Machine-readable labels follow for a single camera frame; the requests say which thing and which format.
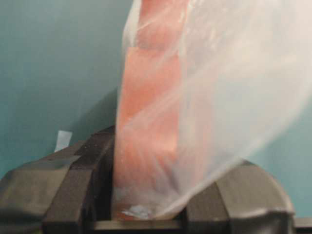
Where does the small white paper label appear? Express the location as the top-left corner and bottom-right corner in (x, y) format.
(54, 130), (73, 152)

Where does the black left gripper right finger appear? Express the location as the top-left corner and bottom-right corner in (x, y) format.
(182, 160), (295, 234)

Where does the clear zip bag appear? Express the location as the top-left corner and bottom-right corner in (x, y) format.
(112, 0), (312, 220)

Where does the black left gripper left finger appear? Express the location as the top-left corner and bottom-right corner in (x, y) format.
(0, 127), (115, 234)

